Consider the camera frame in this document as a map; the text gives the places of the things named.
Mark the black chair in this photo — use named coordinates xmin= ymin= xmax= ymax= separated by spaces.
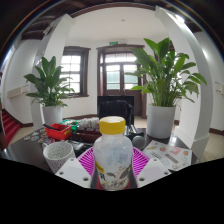
xmin=97 ymin=95 xmax=135 ymax=129

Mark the clear bottle with yellow cap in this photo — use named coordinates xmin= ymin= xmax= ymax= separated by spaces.
xmin=92 ymin=115 xmax=134 ymax=192

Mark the leafy plant in white pot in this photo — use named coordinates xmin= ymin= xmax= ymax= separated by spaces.
xmin=125 ymin=37 xmax=208 ymax=140
xmin=23 ymin=55 xmax=75 ymax=126

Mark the red carpeted staircase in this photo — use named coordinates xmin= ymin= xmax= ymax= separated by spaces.
xmin=1 ymin=109 xmax=22 ymax=144

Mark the white speckled mug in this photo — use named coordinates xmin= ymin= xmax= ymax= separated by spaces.
xmin=42 ymin=141 xmax=77 ymax=174

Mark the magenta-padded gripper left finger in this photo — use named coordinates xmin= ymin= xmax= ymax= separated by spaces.
xmin=54 ymin=147 xmax=98 ymax=190

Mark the red plastic box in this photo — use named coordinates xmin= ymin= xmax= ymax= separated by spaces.
xmin=44 ymin=122 xmax=73 ymax=141

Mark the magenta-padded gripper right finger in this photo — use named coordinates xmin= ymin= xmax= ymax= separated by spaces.
xmin=128 ymin=147 xmax=172 ymax=189

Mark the grey round ball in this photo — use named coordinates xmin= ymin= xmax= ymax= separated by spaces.
xmin=132 ymin=134 xmax=146 ymax=150

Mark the dark wooden glazed door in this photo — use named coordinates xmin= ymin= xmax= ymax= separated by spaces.
xmin=96 ymin=44 xmax=148 ymax=118

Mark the dark wooden framed window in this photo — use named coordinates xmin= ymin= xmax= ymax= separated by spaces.
xmin=60 ymin=46 xmax=91 ymax=98

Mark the colourful sticker sheet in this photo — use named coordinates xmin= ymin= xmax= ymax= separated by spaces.
xmin=22 ymin=127 xmax=56 ymax=145

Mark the white printed leaflet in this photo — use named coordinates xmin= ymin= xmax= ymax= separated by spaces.
xmin=142 ymin=139 xmax=193 ymax=172

